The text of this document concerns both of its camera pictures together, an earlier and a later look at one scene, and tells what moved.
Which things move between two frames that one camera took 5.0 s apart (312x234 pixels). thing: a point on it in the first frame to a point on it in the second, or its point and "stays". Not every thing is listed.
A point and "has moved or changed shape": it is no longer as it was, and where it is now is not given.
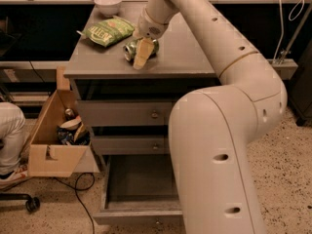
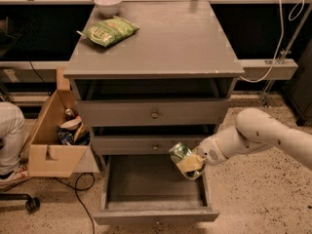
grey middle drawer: x=130 y=144 stays
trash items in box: x=72 y=131 stays
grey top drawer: x=124 y=113 stays
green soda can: x=131 y=47 has moved or changed shape
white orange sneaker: x=14 y=178 stays
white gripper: x=150 y=27 to x=211 y=149
